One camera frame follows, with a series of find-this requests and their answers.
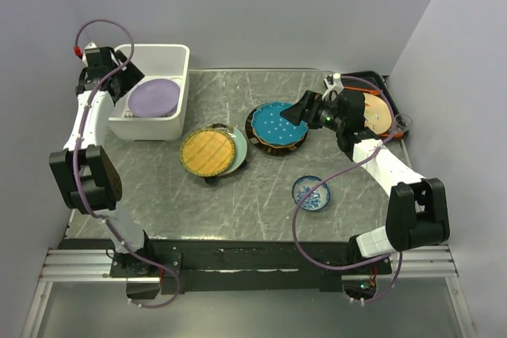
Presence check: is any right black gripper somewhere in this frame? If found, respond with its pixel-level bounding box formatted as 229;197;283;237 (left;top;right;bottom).
280;90;345;133

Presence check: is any teal dotted scalloped plate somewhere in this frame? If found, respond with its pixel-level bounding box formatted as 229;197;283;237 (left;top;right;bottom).
250;101;308;146

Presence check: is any lilac plate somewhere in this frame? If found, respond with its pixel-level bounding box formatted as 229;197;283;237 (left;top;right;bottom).
128;78;180;118

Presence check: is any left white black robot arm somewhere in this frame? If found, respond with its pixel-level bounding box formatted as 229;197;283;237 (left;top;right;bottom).
49;43;158;276

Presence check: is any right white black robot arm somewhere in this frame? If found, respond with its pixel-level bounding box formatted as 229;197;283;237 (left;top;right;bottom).
281;90;451;273

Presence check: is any white plastic bin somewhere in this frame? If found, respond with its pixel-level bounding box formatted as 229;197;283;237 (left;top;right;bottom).
109;44;190;141

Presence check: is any dark brown patterned plate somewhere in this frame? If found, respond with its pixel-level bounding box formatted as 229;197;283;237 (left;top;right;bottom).
245;106;307;157

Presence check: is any pale green plate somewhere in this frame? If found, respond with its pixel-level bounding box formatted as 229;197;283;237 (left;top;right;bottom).
214;123;248;176

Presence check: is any black rectangular tray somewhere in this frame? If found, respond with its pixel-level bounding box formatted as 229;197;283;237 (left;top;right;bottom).
341;70;404;141

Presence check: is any orange plastic knife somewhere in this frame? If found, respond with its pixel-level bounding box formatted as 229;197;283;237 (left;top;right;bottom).
344;86;382;97

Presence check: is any beige leaf pattern plate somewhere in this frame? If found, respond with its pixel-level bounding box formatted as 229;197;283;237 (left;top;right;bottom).
364;93;392;135

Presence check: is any blue white porcelain bowl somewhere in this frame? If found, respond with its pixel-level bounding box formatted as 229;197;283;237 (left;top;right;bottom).
292;176;331;211

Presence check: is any woven bamboo plate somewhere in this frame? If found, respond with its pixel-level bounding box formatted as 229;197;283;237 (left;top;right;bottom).
179;128;235;177

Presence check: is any clear plastic cup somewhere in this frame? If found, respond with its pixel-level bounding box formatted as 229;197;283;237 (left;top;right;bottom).
394;113;413;139

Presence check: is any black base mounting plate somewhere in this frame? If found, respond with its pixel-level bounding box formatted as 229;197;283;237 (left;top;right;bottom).
57;237;393;300

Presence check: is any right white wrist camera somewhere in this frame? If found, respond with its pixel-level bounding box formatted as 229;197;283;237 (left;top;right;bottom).
322;73;344;100

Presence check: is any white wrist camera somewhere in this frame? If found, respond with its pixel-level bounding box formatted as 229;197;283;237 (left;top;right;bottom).
73;42;97;61
322;73;344;100

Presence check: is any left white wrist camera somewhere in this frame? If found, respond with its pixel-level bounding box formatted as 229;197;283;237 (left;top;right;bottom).
73;42;97;61

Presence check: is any aluminium rail frame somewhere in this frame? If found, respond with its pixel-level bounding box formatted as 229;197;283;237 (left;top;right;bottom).
22;245;477;337

